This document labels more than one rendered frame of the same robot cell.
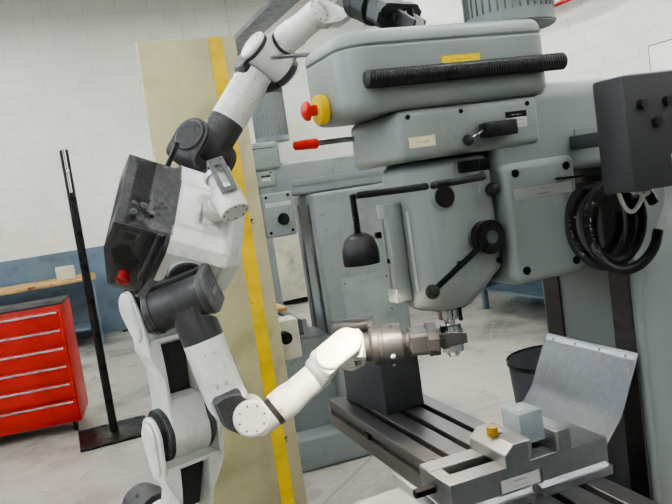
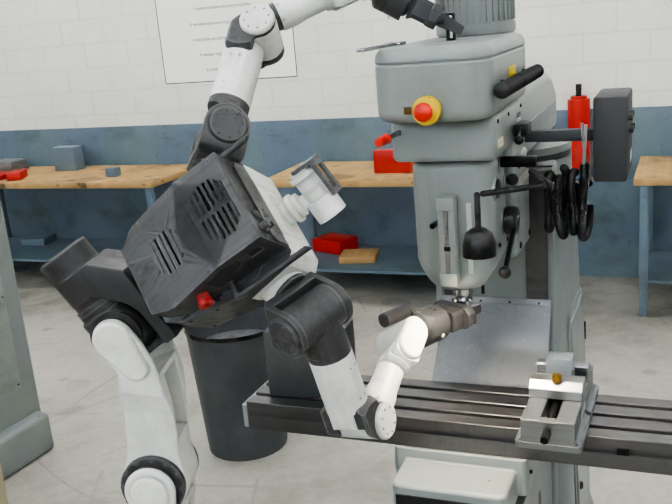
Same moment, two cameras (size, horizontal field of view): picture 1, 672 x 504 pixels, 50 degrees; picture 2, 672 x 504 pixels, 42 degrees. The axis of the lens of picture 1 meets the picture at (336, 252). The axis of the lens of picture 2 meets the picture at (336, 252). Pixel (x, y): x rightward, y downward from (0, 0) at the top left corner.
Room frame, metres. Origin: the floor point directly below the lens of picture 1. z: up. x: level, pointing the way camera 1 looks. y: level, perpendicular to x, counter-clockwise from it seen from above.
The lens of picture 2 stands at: (0.38, 1.45, 1.97)
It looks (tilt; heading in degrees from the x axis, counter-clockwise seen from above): 15 degrees down; 314
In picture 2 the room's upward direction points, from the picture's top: 5 degrees counter-clockwise
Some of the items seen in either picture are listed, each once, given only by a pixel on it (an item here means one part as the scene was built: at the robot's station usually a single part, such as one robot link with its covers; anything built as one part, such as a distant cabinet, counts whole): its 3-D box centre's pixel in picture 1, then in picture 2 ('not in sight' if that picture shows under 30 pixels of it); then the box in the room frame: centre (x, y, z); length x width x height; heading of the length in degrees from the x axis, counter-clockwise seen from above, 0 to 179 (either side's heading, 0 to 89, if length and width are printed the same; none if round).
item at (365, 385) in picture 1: (379, 367); (311, 354); (1.97, -0.07, 1.09); 0.22 x 0.12 x 0.20; 27
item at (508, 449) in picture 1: (499, 443); (556, 386); (1.33, -0.26, 1.08); 0.12 x 0.06 x 0.04; 20
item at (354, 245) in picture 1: (359, 248); (478, 241); (1.39, -0.05, 1.48); 0.07 x 0.07 x 0.06
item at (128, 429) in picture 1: (89, 294); not in sight; (5.23, 1.82, 1.05); 0.50 x 0.50 x 2.11; 21
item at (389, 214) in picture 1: (394, 252); (448, 240); (1.53, -0.12, 1.44); 0.04 x 0.04 x 0.21; 21
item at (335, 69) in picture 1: (423, 74); (454, 75); (1.57, -0.24, 1.81); 0.47 x 0.26 x 0.16; 111
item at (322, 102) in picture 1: (320, 109); (426, 110); (1.48, -0.01, 1.76); 0.06 x 0.02 x 0.06; 21
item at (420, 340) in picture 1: (410, 342); (440, 320); (1.57, -0.14, 1.24); 0.13 x 0.12 x 0.10; 177
